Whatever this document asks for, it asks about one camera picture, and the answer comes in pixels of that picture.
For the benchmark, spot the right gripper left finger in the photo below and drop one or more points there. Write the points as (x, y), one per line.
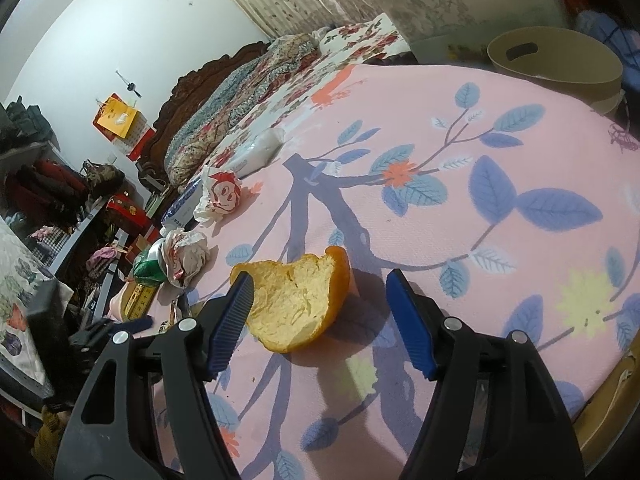
(111, 432)

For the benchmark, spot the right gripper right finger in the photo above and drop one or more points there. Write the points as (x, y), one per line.
(527, 431)

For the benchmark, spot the white red paper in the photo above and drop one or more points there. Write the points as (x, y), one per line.
(221, 195)

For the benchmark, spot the orange peel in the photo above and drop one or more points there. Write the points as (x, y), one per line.
(295, 303)

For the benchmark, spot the beige plastic trash bin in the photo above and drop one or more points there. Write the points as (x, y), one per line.
(564, 61)

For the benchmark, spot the green plastic wrapper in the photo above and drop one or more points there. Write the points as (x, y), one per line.
(148, 268)

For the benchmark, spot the cluttered metal shelf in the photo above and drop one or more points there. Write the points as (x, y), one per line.
(55, 225)

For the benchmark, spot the crumpled paper ball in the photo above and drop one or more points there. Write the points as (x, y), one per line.
(185, 253)

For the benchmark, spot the red gift box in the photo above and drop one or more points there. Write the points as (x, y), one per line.
(126, 215)

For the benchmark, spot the blue white carton box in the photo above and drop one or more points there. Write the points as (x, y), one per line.
(181, 211)

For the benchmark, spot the dark wooden headboard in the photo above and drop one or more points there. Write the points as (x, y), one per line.
(189, 94)

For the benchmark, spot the patchwork floral quilt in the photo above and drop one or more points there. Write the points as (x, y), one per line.
(246, 87)

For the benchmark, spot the white tissue pack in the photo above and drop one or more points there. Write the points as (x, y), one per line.
(256, 153)

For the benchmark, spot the red floral bed sheet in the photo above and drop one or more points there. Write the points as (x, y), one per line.
(318, 84)

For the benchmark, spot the pile of blue clothes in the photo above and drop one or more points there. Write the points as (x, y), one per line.
(624, 42)

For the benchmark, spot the clear storage box blue lid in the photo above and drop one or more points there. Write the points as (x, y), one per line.
(459, 31)

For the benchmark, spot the yellow red wall calendar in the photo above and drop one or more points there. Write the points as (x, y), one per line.
(123, 125)

